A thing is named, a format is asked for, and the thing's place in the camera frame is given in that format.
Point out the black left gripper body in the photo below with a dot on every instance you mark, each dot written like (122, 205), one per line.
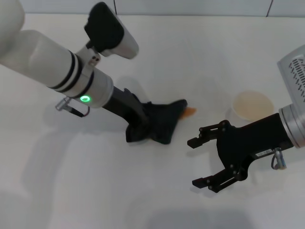
(121, 107)

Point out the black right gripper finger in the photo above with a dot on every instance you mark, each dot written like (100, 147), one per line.
(219, 180)
(207, 134)

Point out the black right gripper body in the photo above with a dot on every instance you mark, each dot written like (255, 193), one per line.
(245, 145)

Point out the white paper cup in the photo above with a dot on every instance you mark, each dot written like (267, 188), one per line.
(252, 105)

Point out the dark blue rag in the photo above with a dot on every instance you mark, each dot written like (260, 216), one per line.
(162, 121)

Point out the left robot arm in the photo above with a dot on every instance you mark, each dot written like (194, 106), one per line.
(43, 55)

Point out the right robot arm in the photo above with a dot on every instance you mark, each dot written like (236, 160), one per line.
(295, 126)

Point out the brown liquid spill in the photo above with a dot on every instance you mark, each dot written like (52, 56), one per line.
(190, 111)

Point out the left wrist camera housing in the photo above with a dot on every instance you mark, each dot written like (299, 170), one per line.
(107, 26)

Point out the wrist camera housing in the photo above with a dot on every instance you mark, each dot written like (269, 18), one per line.
(295, 71)
(107, 26)

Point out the right wrist camera housing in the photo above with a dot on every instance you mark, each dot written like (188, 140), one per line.
(295, 71)

